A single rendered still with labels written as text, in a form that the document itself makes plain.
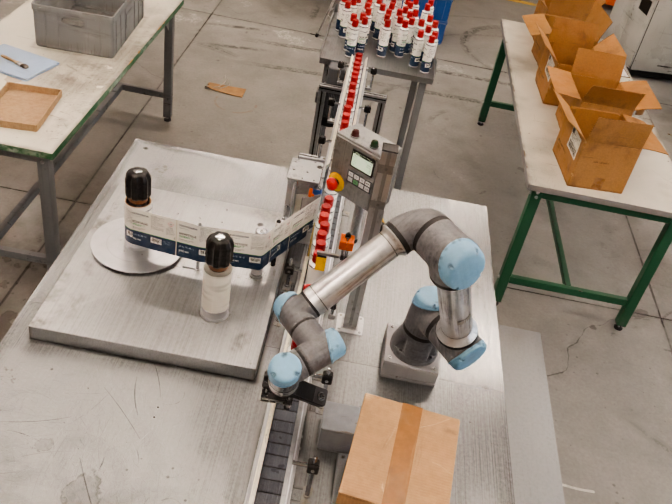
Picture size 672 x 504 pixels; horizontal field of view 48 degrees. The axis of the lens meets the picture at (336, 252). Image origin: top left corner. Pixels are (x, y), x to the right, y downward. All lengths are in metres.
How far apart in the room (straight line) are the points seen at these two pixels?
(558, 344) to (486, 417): 1.72
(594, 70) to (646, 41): 3.14
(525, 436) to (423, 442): 0.58
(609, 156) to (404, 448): 2.19
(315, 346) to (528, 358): 0.99
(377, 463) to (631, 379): 2.43
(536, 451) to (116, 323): 1.28
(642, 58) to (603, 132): 3.94
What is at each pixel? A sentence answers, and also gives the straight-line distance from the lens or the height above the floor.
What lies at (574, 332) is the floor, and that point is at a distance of 4.13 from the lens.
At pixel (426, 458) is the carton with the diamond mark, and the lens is 1.80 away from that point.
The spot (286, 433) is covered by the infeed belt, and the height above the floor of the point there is 0.88.
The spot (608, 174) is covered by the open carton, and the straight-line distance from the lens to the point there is 3.72.
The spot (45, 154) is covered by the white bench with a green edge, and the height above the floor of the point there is 0.79.
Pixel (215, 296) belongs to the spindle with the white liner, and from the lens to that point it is 2.27.
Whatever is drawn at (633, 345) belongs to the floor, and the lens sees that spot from 4.23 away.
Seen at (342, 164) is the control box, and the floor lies 1.39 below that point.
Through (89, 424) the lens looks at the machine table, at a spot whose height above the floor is 0.83.
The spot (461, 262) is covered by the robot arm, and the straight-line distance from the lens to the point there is 1.78.
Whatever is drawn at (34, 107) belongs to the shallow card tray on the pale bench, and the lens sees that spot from 3.59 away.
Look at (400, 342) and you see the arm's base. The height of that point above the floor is 0.95.
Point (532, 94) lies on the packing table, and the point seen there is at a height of 0.78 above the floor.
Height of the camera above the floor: 2.50
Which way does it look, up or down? 37 degrees down
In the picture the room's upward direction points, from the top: 11 degrees clockwise
